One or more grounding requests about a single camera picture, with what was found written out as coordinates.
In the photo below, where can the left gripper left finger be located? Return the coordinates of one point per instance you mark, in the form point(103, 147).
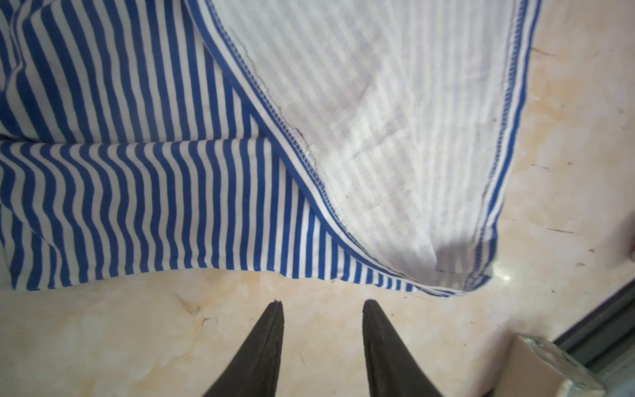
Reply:
point(254, 370)

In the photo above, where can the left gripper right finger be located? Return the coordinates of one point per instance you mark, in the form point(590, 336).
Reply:
point(391, 369)

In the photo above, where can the blue white striped tank top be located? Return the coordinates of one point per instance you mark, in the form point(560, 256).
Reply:
point(362, 141)

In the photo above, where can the tan rectangular box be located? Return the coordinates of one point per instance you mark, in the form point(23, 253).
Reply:
point(538, 368)

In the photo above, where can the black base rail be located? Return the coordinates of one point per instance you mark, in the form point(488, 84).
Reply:
point(605, 335)

